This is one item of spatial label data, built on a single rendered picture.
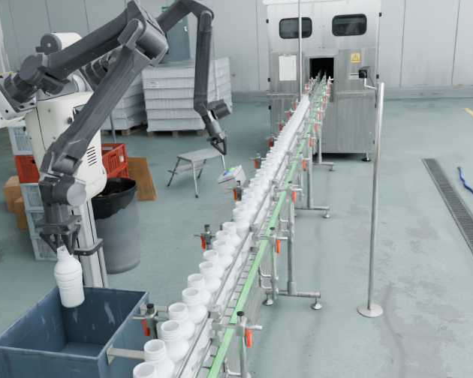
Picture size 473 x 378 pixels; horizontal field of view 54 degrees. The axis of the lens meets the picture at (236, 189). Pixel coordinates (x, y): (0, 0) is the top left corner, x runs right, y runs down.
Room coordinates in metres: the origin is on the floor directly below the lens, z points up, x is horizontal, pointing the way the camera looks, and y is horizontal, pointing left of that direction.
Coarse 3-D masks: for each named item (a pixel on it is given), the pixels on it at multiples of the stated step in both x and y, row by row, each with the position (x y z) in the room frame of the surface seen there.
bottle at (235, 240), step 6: (228, 222) 1.22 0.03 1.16; (222, 228) 1.20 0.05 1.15; (228, 228) 1.18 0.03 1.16; (234, 228) 1.19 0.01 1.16; (234, 234) 1.19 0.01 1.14; (234, 240) 1.18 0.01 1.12; (234, 246) 1.17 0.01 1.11; (240, 252) 1.19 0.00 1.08; (240, 258) 1.19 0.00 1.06; (240, 264) 1.19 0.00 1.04
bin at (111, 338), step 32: (96, 288) 1.27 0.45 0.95; (32, 320) 1.17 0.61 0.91; (64, 320) 1.30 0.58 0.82; (96, 320) 1.27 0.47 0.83; (128, 320) 1.09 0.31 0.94; (0, 352) 1.00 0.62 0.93; (32, 352) 0.97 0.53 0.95; (64, 352) 1.25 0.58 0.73; (96, 352) 1.24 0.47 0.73; (128, 352) 0.97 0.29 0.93
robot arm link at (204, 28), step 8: (200, 16) 1.71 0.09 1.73; (208, 16) 1.71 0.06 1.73; (200, 24) 1.72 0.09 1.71; (208, 24) 1.72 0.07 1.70; (200, 32) 1.76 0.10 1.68; (208, 32) 1.76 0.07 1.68; (200, 40) 1.78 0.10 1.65; (208, 40) 1.78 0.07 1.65; (200, 48) 1.79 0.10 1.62; (208, 48) 1.79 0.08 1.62; (200, 56) 1.80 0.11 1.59; (208, 56) 1.81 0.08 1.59; (200, 64) 1.82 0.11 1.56; (208, 64) 1.82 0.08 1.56; (200, 72) 1.83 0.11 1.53; (208, 72) 1.84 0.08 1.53; (200, 80) 1.85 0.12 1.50; (208, 80) 1.86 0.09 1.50; (200, 88) 1.86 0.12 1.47; (208, 88) 1.88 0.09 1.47; (200, 96) 1.87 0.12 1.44
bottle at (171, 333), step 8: (168, 328) 0.75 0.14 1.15; (176, 328) 0.75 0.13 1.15; (168, 336) 0.72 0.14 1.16; (176, 336) 0.72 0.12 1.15; (168, 344) 0.72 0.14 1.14; (176, 344) 0.72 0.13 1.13; (184, 344) 0.73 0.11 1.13; (168, 352) 0.71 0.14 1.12; (176, 352) 0.71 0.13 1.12; (184, 352) 0.72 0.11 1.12; (176, 360) 0.71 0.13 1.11; (176, 368) 0.71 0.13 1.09; (184, 376) 0.72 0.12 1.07
